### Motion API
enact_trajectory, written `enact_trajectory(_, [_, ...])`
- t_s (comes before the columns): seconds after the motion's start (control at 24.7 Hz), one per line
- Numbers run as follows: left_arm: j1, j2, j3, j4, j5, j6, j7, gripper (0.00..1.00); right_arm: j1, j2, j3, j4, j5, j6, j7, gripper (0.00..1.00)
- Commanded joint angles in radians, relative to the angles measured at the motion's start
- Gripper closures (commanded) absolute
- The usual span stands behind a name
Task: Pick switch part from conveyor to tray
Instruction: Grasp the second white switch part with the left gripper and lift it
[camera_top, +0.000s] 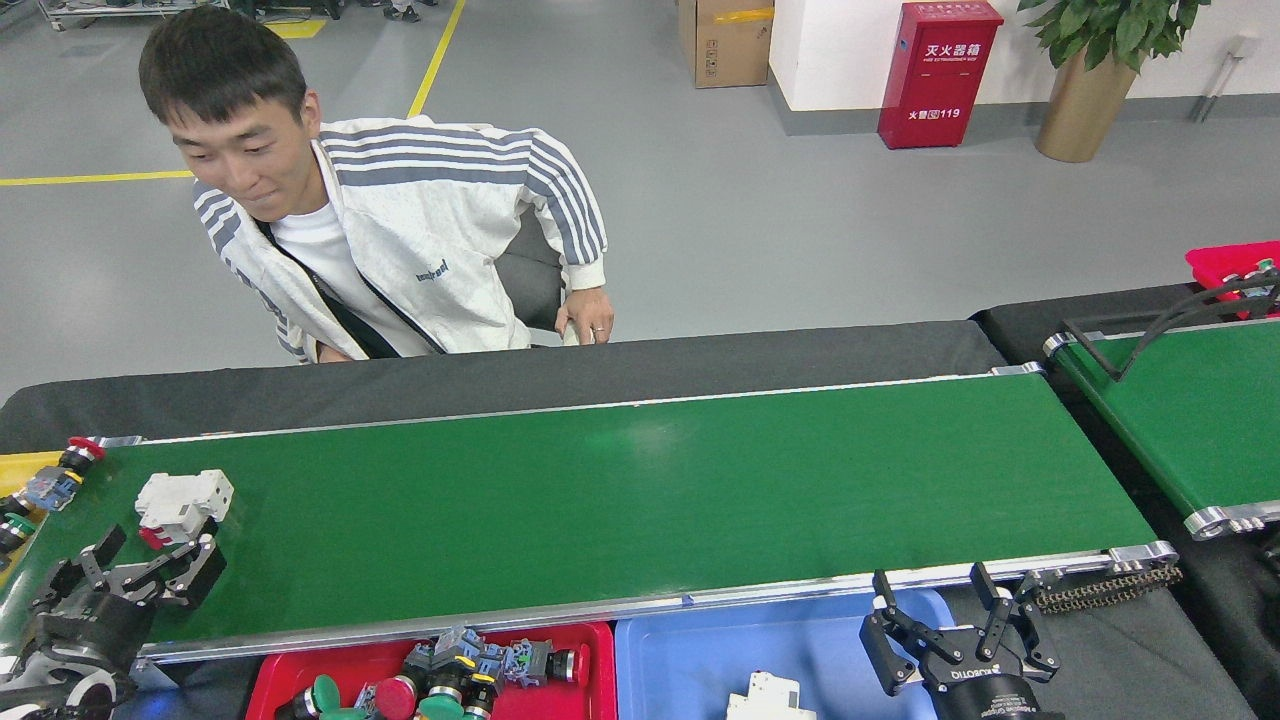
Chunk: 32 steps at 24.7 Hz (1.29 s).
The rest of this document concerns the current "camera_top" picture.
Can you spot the long green conveyor belt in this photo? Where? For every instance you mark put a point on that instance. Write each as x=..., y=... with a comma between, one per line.
x=650, y=500

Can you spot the metal rack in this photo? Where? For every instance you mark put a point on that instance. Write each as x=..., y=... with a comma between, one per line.
x=100, y=10

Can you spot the red parts bin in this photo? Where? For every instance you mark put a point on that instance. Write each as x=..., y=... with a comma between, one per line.
x=1225, y=262

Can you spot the blue plastic tray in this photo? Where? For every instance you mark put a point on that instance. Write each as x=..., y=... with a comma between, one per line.
x=690, y=660

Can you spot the white circuit breaker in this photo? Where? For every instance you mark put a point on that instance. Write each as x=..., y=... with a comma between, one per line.
x=768, y=698
x=185, y=500

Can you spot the person's right hand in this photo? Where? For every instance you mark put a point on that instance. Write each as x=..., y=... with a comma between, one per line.
x=335, y=354

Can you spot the potted plant in gold pot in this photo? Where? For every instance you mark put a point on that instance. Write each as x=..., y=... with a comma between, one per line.
x=1085, y=115

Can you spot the cardboard box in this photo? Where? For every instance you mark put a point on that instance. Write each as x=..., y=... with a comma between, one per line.
x=725, y=50

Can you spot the person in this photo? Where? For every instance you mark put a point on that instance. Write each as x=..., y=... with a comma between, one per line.
x=420, y=230
x=400, y=12

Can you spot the person's left hand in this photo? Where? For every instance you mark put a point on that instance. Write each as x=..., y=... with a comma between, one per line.
x=588, y=312

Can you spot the yellow plastic bin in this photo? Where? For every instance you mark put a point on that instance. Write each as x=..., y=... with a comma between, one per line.
x=20, y=462

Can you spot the short green conveyor belt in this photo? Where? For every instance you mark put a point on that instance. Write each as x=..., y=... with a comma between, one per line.
x=1190, y=420

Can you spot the red fire extinguisher cabinet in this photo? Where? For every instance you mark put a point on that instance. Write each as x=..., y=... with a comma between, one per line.
x=940, y=90

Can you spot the grey office chair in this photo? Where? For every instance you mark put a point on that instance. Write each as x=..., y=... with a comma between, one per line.
x=530, y=285

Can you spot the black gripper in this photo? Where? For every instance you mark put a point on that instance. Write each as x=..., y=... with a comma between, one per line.
x=95, y=630
x=985, y=695

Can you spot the black guide bracket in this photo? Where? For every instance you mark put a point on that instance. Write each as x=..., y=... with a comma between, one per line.
x=1092, y=348

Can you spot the red plastic tray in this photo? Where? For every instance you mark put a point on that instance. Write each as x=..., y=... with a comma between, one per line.
x=600, y=700

